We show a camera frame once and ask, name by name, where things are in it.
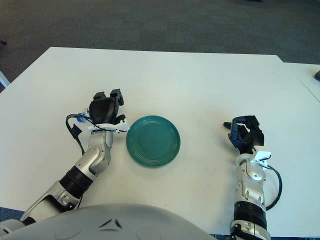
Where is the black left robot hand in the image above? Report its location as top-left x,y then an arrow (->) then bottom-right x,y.
88,88 -> 126,126

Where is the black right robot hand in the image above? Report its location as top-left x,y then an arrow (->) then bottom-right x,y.
223,115 -> 265,155

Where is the teal round plate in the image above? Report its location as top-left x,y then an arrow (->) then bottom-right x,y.
126,115 -> 181,168

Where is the grey robot torso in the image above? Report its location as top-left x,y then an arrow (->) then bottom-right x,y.
0,203 -> 213,240

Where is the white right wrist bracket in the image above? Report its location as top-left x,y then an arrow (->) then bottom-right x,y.
251,150 -> 272,167

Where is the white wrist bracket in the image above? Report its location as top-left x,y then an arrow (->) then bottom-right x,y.
88,122 -> 130,136
251,150 -> 272,167

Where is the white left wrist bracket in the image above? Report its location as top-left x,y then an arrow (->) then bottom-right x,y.
88,122 -> 130,136

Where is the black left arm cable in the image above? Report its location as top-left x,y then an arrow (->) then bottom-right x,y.
65,113 -> 101,156

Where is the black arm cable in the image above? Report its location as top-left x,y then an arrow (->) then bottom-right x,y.
264,164 -> 283,211
65,113 -> 101,156

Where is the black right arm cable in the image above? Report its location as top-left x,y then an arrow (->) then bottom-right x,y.
264,164 -> 283,211

